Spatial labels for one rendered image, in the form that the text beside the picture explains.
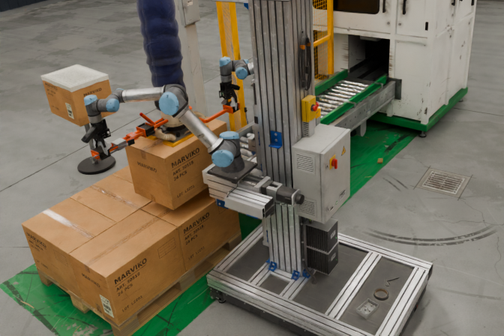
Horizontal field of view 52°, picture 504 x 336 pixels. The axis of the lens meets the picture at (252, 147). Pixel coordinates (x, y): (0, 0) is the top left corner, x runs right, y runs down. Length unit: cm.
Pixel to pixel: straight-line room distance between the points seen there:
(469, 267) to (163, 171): 227
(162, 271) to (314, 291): 102
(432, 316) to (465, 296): 30
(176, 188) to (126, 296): 75
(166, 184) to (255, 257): 85
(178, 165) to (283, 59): 107
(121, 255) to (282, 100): 143
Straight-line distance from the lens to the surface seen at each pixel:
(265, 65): 287
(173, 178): 339
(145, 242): 347
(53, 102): 553
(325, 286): 348
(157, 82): 335
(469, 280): 398
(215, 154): 287
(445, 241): 428
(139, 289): 353
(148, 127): 337
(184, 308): 374
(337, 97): 537
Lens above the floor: 259
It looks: 28 degrees down
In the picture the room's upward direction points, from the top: 5 degrees counter-clockwise
